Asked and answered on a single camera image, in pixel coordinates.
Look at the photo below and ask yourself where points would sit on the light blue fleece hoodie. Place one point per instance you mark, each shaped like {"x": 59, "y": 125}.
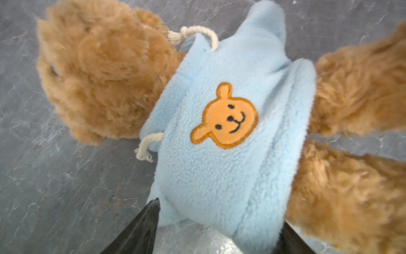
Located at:
{"x": 229, "y": 129}

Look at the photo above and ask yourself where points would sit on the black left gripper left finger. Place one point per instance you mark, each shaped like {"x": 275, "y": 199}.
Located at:
{"x": 139, "y": 236}

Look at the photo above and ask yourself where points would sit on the brown teddy bear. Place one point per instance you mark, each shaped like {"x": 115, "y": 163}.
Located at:
{"x": 103, "y": 65}

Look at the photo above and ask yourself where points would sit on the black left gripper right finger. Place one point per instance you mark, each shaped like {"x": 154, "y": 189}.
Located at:
{"x": 290, "y": 242}

